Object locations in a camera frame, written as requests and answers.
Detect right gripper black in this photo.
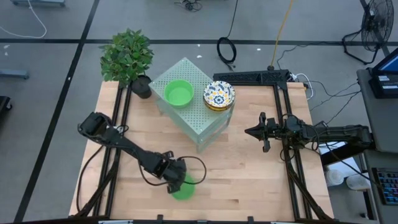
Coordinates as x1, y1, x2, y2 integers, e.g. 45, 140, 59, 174
244, 111, 283, 153

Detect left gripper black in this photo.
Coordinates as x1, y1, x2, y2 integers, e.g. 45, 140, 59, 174
159, 150, 188, 194

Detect pale green perforated shelf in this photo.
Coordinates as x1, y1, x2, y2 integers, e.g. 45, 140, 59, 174
148, 57, 236, 154

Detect white round container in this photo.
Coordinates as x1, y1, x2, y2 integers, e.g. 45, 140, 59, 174
345, 173, 371, 192
325, 169, 345, 187

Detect black support beam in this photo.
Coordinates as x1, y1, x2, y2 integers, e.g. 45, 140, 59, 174
320, 133, 377, 166

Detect white paper sheet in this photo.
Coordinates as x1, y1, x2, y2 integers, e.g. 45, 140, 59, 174
317, 139, 358, 175

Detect grey desk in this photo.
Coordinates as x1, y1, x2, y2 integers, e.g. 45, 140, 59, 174
356, 68, 398, 153
363, 149, 398, 224

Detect green potted plant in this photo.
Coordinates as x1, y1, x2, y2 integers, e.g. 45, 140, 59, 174
98, 27, 155, 100

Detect black labelled box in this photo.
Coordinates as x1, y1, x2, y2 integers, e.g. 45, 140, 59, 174
368, 73, 398, 100

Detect black backlit keyboard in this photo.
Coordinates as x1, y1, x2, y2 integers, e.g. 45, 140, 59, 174
372, 167, 398, 206

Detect black computer monitor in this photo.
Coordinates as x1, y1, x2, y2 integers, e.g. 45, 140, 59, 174
371, 47, 398, 75

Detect black floor fan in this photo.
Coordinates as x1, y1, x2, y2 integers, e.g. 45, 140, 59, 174
341, 0, 396, 66

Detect black object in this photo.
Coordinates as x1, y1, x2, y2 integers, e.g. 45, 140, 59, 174
0, 95, 13, 119

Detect grey metal foot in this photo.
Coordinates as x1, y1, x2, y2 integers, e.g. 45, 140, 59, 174
0, 68, 30, 80

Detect grey cart base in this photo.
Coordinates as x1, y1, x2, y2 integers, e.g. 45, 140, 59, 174
11, 0, 67, 7

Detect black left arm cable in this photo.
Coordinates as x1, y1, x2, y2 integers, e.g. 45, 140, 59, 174
138, 155, 208, 187

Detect black aluminium table frame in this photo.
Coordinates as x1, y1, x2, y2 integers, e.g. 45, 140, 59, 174
70, 68, 335, 224

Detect white looped cable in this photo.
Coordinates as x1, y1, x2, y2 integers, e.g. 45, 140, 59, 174
292, 72, 315, 101

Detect black coiled cable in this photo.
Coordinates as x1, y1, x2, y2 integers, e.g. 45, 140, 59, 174
216, 0, 239, 72

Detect yellow cord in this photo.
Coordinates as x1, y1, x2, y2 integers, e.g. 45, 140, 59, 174
267, 0, 295, 72

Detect black cable tangle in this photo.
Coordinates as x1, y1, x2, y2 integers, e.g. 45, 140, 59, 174
174, 0, 203, 13

